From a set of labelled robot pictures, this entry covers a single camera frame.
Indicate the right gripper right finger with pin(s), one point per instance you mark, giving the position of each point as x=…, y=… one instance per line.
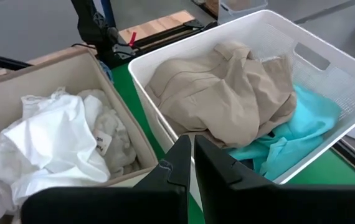
x=227, y=199

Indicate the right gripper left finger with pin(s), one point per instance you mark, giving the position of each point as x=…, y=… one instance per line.
x=165, y=199

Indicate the white lace garment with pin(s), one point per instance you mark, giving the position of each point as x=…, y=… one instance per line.
x=116, y=146

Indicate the beige trousers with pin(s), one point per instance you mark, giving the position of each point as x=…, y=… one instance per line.
x=221, y=96

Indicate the turquoise garment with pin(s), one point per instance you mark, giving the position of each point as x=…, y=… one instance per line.
x=308, y=124

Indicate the smooth white shirt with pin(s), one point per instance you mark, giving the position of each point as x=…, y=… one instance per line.
x=50, y=143

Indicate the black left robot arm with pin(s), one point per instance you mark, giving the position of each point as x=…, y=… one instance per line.
x=93, y=28

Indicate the green table mat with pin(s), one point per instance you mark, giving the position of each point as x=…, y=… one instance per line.
x=327, y=171

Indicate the white plastic laundry basket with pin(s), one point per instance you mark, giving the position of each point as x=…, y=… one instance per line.
x=258, y=28

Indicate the beige fabric storage bin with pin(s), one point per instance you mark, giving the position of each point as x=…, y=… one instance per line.
x=40, y=74

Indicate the empty clear plastic bin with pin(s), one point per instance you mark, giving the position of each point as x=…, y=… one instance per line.
x=243, y=9

